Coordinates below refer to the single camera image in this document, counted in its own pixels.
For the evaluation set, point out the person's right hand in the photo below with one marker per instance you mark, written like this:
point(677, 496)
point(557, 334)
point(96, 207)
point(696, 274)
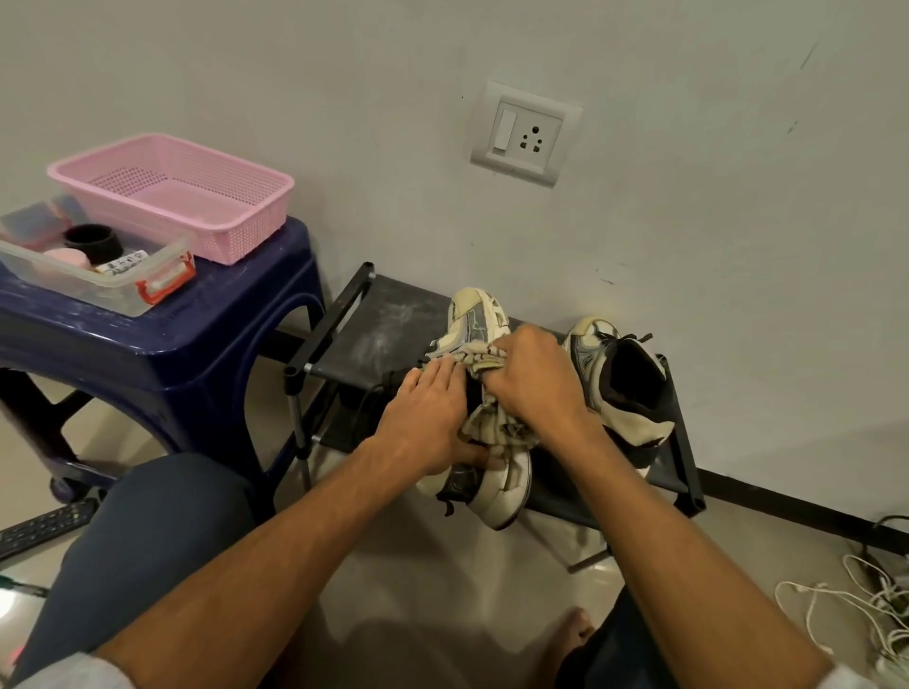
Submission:
point(543, 387)

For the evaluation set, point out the person's left hand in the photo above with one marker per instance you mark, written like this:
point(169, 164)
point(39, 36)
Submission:
point(419, 419)

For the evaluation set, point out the person's right fingers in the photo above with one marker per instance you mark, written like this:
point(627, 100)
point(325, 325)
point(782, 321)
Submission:
point(522, 348)

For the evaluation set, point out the person's left thumb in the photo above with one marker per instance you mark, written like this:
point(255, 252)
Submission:
point(474, 454)

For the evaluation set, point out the striped beige cloth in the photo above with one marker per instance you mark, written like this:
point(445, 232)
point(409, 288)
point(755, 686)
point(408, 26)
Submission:
point(498, 427)

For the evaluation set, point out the cream worn sneaker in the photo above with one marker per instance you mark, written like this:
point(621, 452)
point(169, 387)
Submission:
point(632, 383)
point(479, 312)

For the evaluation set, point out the person's right forearm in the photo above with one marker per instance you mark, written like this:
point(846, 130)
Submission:
point(682, 561)

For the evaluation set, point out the person's left forearm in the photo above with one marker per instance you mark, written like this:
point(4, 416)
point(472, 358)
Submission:
point(263, 561)

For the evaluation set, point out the black fabric shoe rack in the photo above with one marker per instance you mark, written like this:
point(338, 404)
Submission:
point(383, 319)

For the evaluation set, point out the person's bare foot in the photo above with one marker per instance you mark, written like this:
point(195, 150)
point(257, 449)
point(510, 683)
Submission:
point(576, 639)

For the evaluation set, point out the person's right leg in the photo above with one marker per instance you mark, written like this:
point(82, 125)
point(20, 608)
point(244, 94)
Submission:
point(618, 653)

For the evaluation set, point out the person's leg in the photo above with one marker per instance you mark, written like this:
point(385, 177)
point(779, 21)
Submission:
point(149, 525)
point(618, 653)

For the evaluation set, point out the dark blue plastic stool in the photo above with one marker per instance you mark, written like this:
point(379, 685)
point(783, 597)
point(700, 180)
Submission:
point(177, 333)

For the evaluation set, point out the person's left leg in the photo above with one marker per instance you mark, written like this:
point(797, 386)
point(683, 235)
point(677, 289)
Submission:
point(149, 525)

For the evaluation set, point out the pink plastic basket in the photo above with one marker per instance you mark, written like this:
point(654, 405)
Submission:
point(184, 206)

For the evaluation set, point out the clear container with orange latches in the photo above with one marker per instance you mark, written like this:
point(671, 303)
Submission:
point(128, 291)

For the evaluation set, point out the white labelled packet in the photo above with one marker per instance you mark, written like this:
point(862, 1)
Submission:
point(122, 262)

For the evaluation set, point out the black keyboard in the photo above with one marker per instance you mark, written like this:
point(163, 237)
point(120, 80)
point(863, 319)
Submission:
point(46, 529)

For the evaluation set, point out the black round cup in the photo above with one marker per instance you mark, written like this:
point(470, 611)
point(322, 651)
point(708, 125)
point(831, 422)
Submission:
point(91, 243)

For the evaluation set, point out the pink round tin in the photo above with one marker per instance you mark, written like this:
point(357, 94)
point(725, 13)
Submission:
point(67, 257)

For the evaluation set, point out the multicoloured sponge block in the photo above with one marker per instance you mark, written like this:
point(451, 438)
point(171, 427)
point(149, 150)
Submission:
point(39, 220)

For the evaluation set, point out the white wall switch socket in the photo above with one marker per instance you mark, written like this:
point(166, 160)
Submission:
point(527, 135)

